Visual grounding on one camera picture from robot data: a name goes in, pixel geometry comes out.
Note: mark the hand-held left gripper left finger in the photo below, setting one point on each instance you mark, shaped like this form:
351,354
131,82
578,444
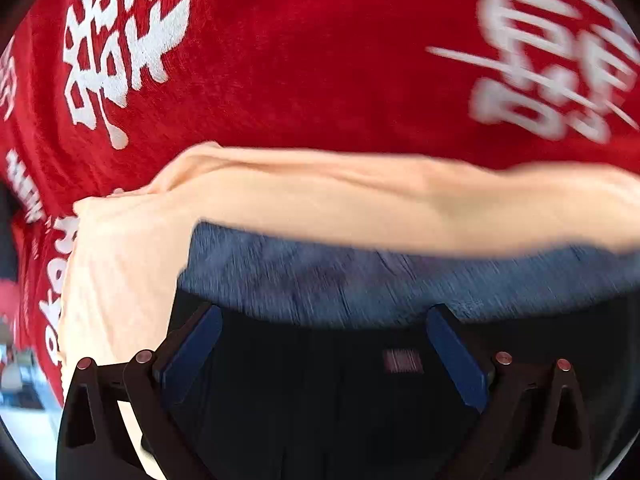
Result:
195,355

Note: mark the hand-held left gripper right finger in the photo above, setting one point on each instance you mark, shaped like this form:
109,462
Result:
457,360

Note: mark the black pants with grey waistband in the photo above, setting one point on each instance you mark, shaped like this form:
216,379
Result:
325,385

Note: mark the cream pillow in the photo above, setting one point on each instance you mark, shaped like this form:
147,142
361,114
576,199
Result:
350,195

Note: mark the red printed blanket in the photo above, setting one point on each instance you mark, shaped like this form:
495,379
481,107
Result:
300,60

